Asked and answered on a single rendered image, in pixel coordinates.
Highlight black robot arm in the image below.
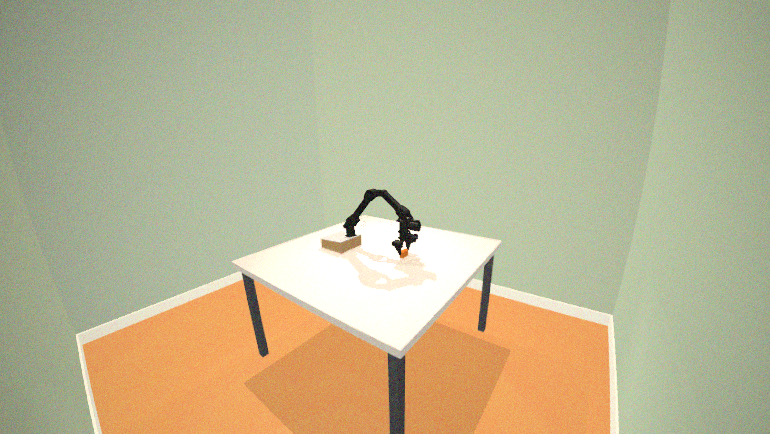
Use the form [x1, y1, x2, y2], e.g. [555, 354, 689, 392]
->
[343, 189, 421, 243]

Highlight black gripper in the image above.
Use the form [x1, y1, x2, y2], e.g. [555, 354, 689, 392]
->
[392, 229, 411, 255]

